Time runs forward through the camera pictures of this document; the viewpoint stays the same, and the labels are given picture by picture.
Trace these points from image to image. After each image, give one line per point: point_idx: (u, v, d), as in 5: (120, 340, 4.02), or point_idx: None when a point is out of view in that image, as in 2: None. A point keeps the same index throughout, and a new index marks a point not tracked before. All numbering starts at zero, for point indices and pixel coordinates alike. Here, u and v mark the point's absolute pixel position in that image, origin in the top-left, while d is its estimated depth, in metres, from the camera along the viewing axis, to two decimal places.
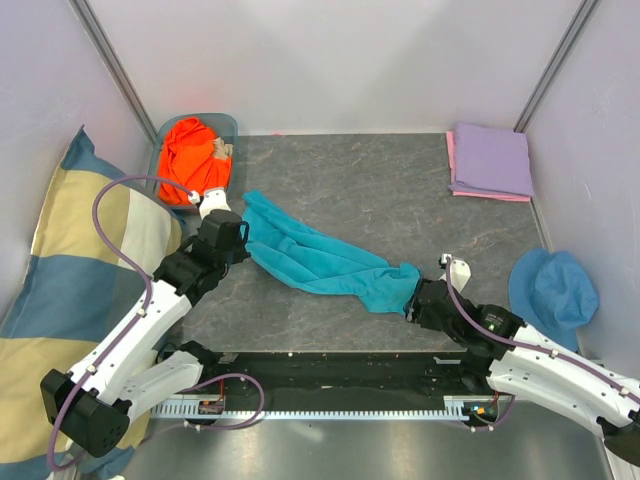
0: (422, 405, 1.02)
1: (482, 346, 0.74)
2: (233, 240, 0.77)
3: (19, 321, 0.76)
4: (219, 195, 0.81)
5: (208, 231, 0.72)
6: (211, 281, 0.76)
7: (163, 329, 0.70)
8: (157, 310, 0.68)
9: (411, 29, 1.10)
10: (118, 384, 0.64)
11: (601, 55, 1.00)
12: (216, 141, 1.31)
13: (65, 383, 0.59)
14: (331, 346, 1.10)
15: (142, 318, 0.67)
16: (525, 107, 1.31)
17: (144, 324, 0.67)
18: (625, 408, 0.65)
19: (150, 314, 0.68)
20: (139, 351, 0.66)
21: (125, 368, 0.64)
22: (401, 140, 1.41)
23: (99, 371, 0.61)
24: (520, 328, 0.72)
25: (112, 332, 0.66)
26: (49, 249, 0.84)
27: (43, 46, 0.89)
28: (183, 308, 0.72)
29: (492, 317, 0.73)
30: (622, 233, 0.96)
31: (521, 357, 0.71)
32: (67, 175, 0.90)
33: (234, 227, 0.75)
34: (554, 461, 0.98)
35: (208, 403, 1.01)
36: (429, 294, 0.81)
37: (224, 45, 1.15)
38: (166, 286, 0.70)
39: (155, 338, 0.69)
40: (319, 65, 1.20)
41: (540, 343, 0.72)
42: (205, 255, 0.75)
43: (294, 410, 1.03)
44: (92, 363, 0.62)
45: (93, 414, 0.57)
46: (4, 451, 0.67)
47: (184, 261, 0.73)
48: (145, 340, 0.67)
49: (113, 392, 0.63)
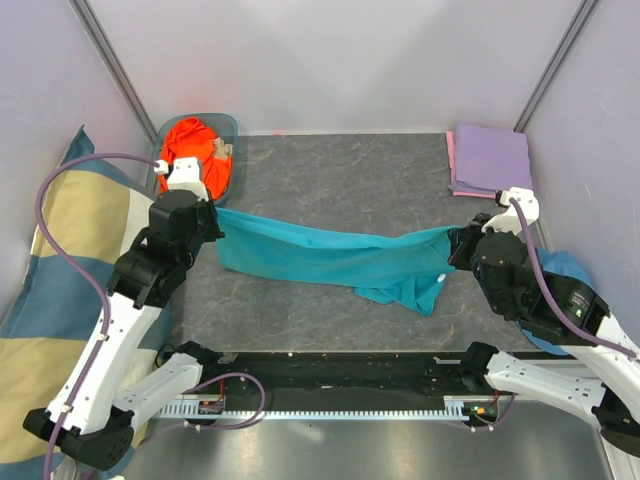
0: (422, 405, 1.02)
1: (557, 330, 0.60)
2: (189, 225, 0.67)
3: (19, 321, 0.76)
4: (191, 168, 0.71)
5: (159, 224, 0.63)
6: (176, 279, 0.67)
7: (137, 337, 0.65)
8: (122, 330, 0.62)
9: (412, 28, 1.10)
10: (101, 409, 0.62)
11: (602, 54, 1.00)
12: (216, 141, 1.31)
13: (47, 421, 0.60)
14: (330, 346, 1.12)
15: (106, 343, 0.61)
16: (525, 107, 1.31)
17: (110, 349, 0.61)
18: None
19: (113, 337, 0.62)
20: (114, 372, 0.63)
21: (102, 395, 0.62)
22: (401, 139, 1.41)
23: (75, 408, 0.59)
24: (605, 317, 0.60)
25: (79, 360, 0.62)
26: (49, 249, 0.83)
27: (44, 46, 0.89)
28: (150, 314, 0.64)
29: (579, 300, 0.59)
30: (622, 232, 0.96)
31: (604, 357, 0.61)
32: (67, 175, 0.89)
33: (188, 213, 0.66)
34: (555, 462, 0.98)
35: (208, 403, 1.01)
36: (504, 255, 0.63)
37: (224, 46, 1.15)
38: (124, 299, 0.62)
39: (130, 352, 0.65)
40: (317, 65, 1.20)
41: (620, 341, 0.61)
42: (163, 252, 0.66)
43: (294, 410, 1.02)
44: (65, 402, 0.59)
45: (79, 451, 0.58)
46: (5, 451, 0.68)
47: (141, 260, 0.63)
48: (118, 360, 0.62)
49: (101, 416, 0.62)
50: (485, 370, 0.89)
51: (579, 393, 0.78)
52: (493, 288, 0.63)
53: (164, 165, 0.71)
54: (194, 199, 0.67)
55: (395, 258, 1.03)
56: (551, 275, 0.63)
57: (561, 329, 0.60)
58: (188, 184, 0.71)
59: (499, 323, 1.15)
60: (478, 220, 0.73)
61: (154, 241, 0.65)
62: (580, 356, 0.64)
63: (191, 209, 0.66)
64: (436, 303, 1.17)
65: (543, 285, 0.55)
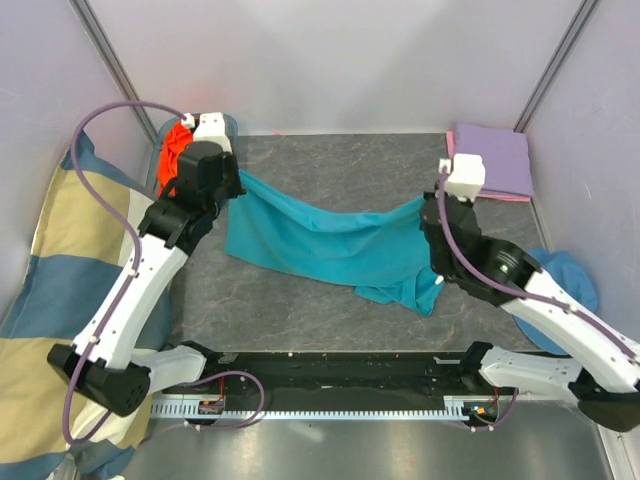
0: (422, 405, 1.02)
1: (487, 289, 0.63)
2: (215, 175, 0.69)
3: (19, 321, 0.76)
4: (217, 122, 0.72)
5: (187, 173, 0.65)
6: (202, 226, 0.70)
7: (163, 281, 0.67)
8: (151, 268, 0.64)
9: (412, 28, 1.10)
10: (124, 349, 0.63)
11: (603, 54, 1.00)
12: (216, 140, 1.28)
13: (73, 354, 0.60)
14: (331, 346, 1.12)
15: (136, 278, 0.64)
16: (525, 107, 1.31)
17: (139, 284, 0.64)
18: (634, 376, 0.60)
19: (143, 273, 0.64)
20: (139, 312, 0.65)
21: (127, 333, 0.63)
22: (401, 140, 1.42)
23: (102, 341, 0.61)
24: (535, 274, 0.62)
25: (107, 297, 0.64)
26: (49, 249, 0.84)
27: (44, 46, 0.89)
28: (177, 261, 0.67)
29: (503, 257, 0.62)
30: (622, 232, 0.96)
31: (538, 314, 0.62)
32: (67, 176, 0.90)
33: (214, 162, 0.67)
34: (555, 462, 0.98)
35: (208, 403, 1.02)
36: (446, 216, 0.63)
37: (223, 45, 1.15)
38: (155, 240, 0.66)
39: (154, 296, 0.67)
40: (317, 65, 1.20)
41: (555, 294, 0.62)
42: (191, 200, 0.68)
43: (294, 410, 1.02)
44: (93, 333, 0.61)
45: (104, 382, 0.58)
46: (5, 451, 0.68)
47: (170, 208, 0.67)
48: (144, 299, 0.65)
49: (123, 358, 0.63)
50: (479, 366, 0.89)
51: (559, 373, 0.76)
52: (436, 251, 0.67)
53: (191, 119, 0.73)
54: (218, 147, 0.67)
55: (391, 239, 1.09)
56: (486, 241, 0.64)
57: (490, 288, 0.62)
58: (213, 137, 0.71)
59: (500, 323, 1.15)
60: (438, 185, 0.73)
61: (182, 189, 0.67)
62: (523, 318, 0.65)
63: (217, 158, 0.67)
64: (436, 303, 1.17)
65: (450, 242, 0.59)
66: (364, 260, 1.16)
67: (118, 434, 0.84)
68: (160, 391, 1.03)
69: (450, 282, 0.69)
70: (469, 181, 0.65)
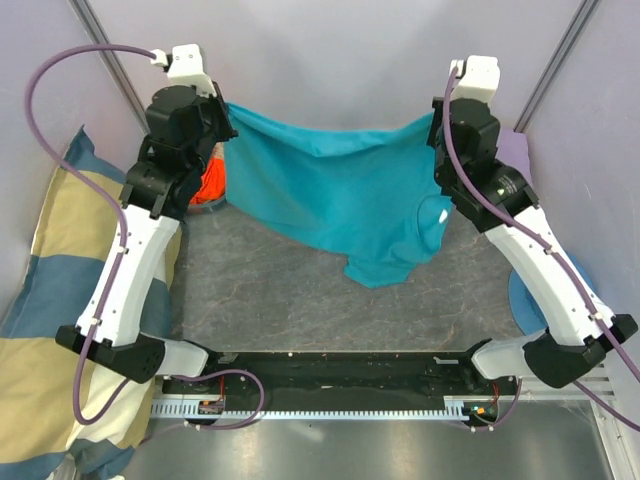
0: (422, 405, 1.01)
1: (477, 206, 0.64)
2: (192, 127, 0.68)
3: (19, 321, 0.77)
4: (193, 58, 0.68)
5: (161, 129, 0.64)
6: (190, 181, 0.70)
7: (156, 251, 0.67)
8: (142, 243, 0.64)
9: (411, 29, 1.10)
10: (130, 323, 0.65)
11: (603, 54, 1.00)
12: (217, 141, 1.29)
13: (78, 337, 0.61)
14: (330, 346, 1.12)
15: (126, 255, 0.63)
16: (525, 107, 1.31)
17: (131, 260, 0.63)
18: (587, 331, 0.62)
19: (133, 248, 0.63)
20: (137, 285, 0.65)
21: (128, 308, 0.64)
22: None
23: (104, 320, 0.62)
24: (531, 208, 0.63)
25: (102, 276, 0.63)
26: (49, 249, 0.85)
27: (43, 47, 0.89)
28: (166, 228, 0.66)
29: (505, 182, 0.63)
30: (622, 232, 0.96)
31: (520, 244, 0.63)
32: (67, 176, 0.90)
33: (189, 112, 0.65)
34: (555, 462, 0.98)
35: (208, 403, 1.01)
36: (465, 118, 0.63)
37: (222, 45, 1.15)
38: (139, 212, 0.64)
39: (151, 264, 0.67)
40: (317, 66, 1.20)
41: (541, 234, 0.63)
42: (171, 160, 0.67)
43: (294, 410, 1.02)
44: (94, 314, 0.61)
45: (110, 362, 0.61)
46: (6, 450, 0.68)
47: (152, 171, 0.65)
48: (139, 273, 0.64)
49: (128, 332, 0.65)
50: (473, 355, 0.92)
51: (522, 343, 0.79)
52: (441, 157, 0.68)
53: (162, 57, 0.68)
54: (192, 96, 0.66)
55: (396, 171, 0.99)
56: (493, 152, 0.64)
57: (480, 208, 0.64)
58: (191, 76, 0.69)
59: (500, 323, 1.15)
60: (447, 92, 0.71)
61: (160, 148, 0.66)
62: (501, 247, 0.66)
63: (191, 108, 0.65)
64: (436, 303, 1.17)
65: (453, 153, 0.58)
66: (374, 195, 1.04)
67: (118, 434, 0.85)
68: (159, 391, 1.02)
69: (445, 192, 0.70)
70: (482, 83, 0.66)
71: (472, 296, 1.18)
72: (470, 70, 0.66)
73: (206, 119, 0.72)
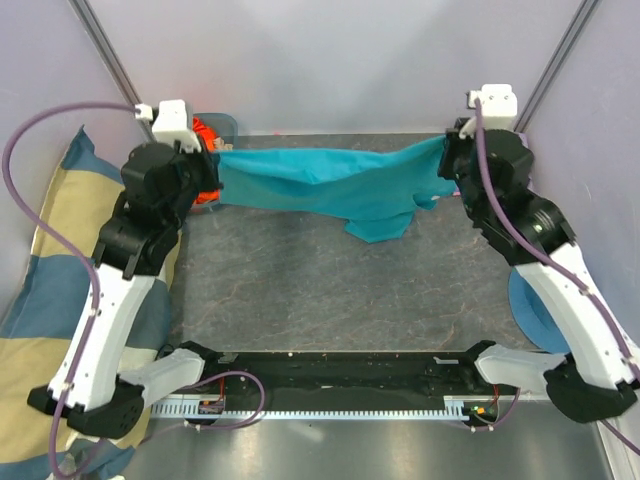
0: (422, 405, 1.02)
1: (511, 241, 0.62)
2: (171, 183, 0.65)
3: (19, 321, 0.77)
4: (178, 114, 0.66)
5: (136, 187, 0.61)
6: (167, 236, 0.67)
7: (131, 310, 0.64)
8: (114, 304, 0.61)
9: (411, 30, 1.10)
10: (103, 385, 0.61)
11: (603, 54, 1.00)
12: (217, 140, 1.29)
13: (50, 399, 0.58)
14: (331, 346, 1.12)
15: (98, 317, 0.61)
16: (525, 107, 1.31)
17: (103, 322, 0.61)
18: (621, 376, 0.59)
19: (105, 309, 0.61)
20: (111, 346, 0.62)
21: (102, 369, 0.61)
22: (401, 140, 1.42)
23: (76, 385, 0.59)
24: (567, 245, 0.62)
25: (73, 339, 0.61)
26: (48, 249, 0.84)
27: (44, 47, 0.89)
28: (142, 285, 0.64)
29: (541, 217, 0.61)
30: (622, 232, 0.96)
31: (553, 282, 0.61)
32: (67, 175, 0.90)
33: (166, 171, 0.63)
34: (555, 462, 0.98)
35: (208, 403, 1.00)
36: (499, 151, 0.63)
37: (223, 46, 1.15)
38: (114, 271, 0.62)
39: (125, 326, 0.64)
40: (317, 66, 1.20)
41: (578, 273, 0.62)
42: (148, 216, 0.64)
43: (294, 410, 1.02)
44: (66, 379, 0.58)
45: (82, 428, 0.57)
46: (6, 450, 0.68)
47: (127, 226, 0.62)
48: (114, 334, 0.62)
49: (104, 391, 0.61)
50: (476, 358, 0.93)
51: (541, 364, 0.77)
52: (472, 190, 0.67)
53: (147, 112, 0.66)
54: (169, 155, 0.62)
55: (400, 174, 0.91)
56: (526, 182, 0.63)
57: (514, 242, 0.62)
58: (175, 132, 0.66)
59: (500, 323, 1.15)
60: (456, 126, 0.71)
61: (136, 205, 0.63)
62: (534, 281, 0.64)
63: (168, 166, 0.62)
64: (436, 303, 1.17)
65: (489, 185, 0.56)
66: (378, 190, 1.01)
67: None
68: None
69: (478, 227, 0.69)
70: (501, 112, 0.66)
71: (472, 296, 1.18)
72: (488, 98, 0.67)
73: (187, 174, 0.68)
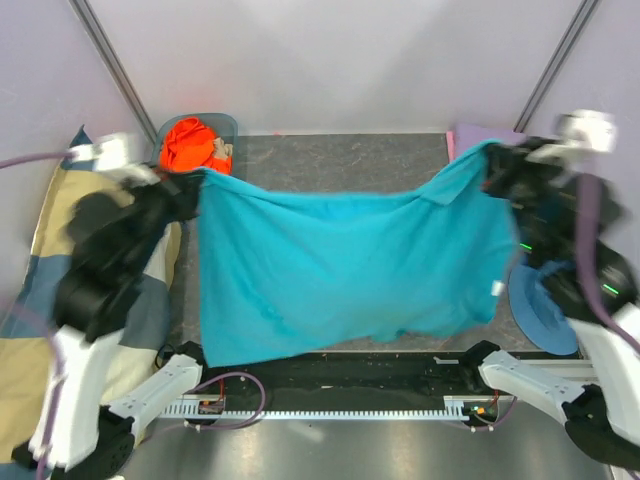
0: (422, 405, 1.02)
1: (575, 294, 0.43)
2: (125, 232, 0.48)
3: (19, 321, 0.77)
4: (114, 150, 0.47)
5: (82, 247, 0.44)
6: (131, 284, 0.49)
7: (108, 356, 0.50)
8: (81, 359, 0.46)
9: (411, 28, 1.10)
10: (85, 438, 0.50)
11: (603, 55, 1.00)
12: (216, 141, 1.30)
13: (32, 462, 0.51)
14: (330, 347, 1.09)
15: (65, 382, 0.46)
16: (526, 106, 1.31)
17: (72, 389, 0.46)
18: None
19: (71, 374, 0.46)
20: (87, 402, 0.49)
21: (83, 421, 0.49)
22: (401, 140, 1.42)
23: (51, 449, 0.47)
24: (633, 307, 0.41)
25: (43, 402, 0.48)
26: (48, 250, 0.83)
27: (44, 47, 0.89)
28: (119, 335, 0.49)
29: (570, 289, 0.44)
30: (623, 232, 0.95)
31: (620, 361, 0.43)
32: (67, 176, 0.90)
33: (116, 226, 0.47)
34: (555, 462, 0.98)
35: (208, 403, 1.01)
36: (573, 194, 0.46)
37: (223, 45, 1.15)
38: (73, 336, 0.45)
39: (102, 356, 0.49)
40: (318, 65, 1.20)
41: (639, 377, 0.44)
42: (103, 279, 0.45)
43: (294, 410, 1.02)
44: (42, 443, 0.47)
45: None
46: (5, 450, 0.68)
47: (81, 291, 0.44)
48: (89, 385, 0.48)
49: (87, 442, 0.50)
50: (480, 363, 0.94)
51: (556, 390, 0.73)
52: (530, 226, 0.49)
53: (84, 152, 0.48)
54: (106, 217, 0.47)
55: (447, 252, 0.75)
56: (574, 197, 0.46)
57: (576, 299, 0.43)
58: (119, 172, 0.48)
59: (500, 323, 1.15)
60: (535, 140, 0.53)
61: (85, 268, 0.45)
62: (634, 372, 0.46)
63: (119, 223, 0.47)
64: None
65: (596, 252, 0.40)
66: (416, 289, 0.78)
67: None
68: None
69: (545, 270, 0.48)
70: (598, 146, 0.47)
71: None
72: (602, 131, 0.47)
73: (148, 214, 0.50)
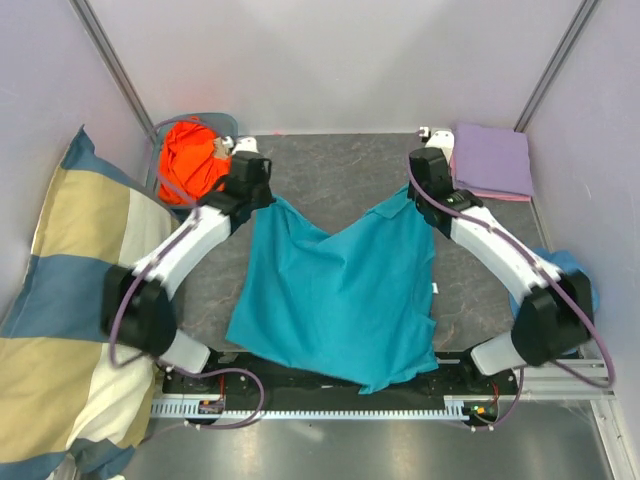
0: (423, 405, 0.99)
1: (436, 216, 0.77)
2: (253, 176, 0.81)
3: (19, 321, 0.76)
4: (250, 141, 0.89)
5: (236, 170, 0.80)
6: (244, 213, 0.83)
7: (209, 245, 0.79)
8: (209, 223, 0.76)
9: (411, 29, 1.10)
10: (175, 278, 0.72)
11: (603, 55, 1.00)
12: (217, 140, 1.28)
13: (121, 284, 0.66)
14: None
15: (193, 229, 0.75)
16: (525, 106, 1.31)
17: (195, 236, 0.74)
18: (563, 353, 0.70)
19: (200, 226, 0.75)
20: (185, 261, 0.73)
21: (178, 265, 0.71)
22: (401, 139, 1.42)
23: (159, 265, 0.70)
24: (476, 208, 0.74)
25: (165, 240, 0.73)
26: (49, 250, 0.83)
27: (44, 46, 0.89)
28: (225, 232, 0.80)
29: (457, 195, 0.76)
30: (623, 232, 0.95)
31: (497, 254, 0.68)
32: (67, 176, 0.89)
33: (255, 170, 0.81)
34: (555, 461, 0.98)
35: (208, 403, 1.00)
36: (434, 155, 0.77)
37: (223, 45, 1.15)
38: (213, 211, 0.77)
39: (207, 244, 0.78)
40: (317, 65, 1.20)
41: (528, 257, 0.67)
42: (237, 191, 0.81)
43: (295, 410, 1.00)
44: (155, 257, 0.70)
45: (157, 299, 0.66)
46: (5, 450, 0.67)
47: (220, 196, 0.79)
48: (193, 248, 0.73)
49: (173, 284, 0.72)
50: (471, 349, 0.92)
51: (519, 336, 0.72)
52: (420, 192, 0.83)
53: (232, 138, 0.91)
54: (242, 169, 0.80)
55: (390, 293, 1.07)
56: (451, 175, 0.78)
57: (437, 216, 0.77)
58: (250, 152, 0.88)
59: (500, 323, 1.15)
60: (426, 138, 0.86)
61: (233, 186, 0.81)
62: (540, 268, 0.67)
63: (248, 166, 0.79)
64: (436, 303, 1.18)
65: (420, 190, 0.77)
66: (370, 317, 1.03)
67: (118, 434, 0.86)
68: (159, 391, 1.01)
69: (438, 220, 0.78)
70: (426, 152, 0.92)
71: (472, 296, 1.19)
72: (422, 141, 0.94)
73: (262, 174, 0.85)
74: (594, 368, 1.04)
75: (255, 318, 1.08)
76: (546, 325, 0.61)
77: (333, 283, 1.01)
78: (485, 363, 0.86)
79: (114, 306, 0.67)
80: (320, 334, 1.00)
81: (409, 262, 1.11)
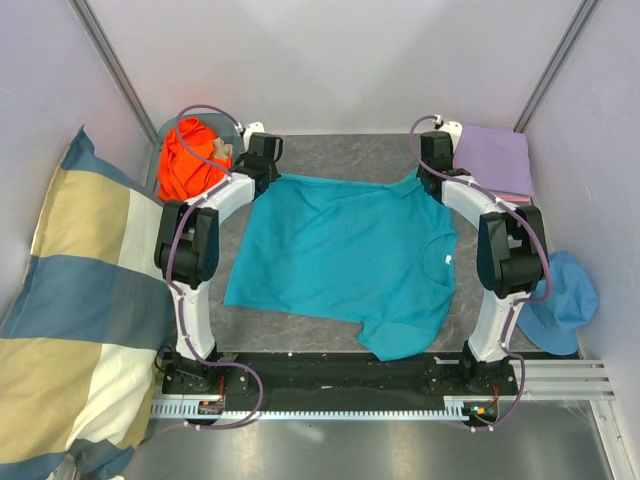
0: (422, 405, 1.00)
1: (432, 185, 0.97)
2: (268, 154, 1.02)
3: (19, 321, 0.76)
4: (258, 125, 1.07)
5: (255, 146, 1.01)
6: (264, 183, 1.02)
7: (238, 201, 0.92)
8: (239, 182, 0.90)
9: (411, 29, 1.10)
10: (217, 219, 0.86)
11: (602, 55, 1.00)
12: (216, 141, 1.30)
13: (179, 211, 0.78)
14: (330, 347, 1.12)
15: (229, 184, 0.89)
16: (525, 107, 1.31)
17: (231, 188, 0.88)
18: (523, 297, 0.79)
19: (235, 182, 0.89)
20: (225, 207, 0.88)
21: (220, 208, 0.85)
22: (401, 140, 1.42)
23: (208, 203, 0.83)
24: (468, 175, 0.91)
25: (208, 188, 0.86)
26: (49, 250, 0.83)
27: (44, 47, 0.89)
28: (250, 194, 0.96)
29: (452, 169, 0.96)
30: (622, 232, 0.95)
31: (473, 201, 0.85)
32: (67, 176, 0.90)
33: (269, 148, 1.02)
34: (555, 462, 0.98)
35: (208, 403, 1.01)
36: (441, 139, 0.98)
37: (223, 45, 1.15)
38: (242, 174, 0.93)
39: (239, 199, 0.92)
40: (317, 65, 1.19)
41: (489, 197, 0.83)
42: (256, 164, 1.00)
43: (294, 410, 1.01)
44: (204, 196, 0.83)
45: (211, 221, 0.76)
46: (6, 450, 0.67)
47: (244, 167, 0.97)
48: (229, 198, 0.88)
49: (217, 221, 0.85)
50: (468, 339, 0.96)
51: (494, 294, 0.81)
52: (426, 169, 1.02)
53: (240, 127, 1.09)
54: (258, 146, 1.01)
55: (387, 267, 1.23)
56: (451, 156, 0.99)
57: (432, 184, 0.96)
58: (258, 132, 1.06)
59: None
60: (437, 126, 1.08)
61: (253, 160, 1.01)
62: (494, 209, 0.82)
63: (266, 142, 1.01)
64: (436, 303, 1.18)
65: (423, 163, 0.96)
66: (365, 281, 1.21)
67: (118, 434, 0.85)
68: (159, 391, 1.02)
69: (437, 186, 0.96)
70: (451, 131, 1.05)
71: (472, 296, 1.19)
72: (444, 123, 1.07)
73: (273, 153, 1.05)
74: (594, 368, 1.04)
75: (264, 275, 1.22)
76: (495, 246, 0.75)
77: (336, 246, 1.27)
78: (476, 343, 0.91)
79: (172, 232, 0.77)
80: (321, 289, 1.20)
81: (412, 239, 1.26)
